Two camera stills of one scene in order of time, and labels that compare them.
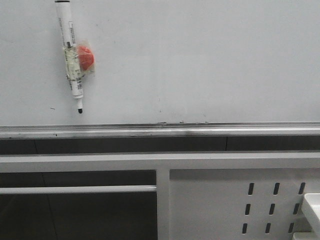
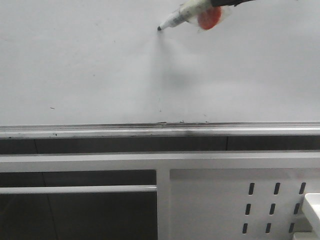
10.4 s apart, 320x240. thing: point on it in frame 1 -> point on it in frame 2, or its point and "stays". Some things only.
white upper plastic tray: (311, 207) stays
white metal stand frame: (161, 162) stays
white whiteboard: (163, 61) stays
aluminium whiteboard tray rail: (258, 130) stays
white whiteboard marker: (63, 13) -> (189, 12)
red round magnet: (86, 57) -> (209, 18)
